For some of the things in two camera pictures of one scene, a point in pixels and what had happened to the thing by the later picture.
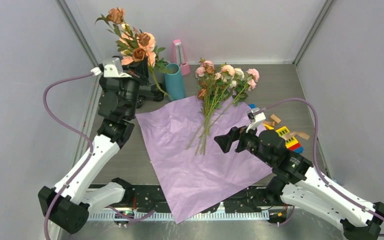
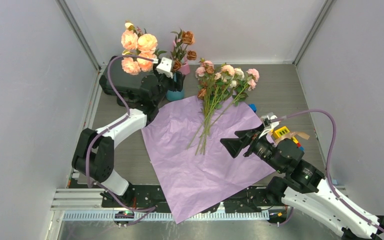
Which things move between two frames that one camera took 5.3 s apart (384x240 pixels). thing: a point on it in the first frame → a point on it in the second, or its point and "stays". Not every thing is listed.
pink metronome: [178, 55] stays
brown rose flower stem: [135, 45] → [180, 54]
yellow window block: [291, 141] stays
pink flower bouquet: [217, 86] stays
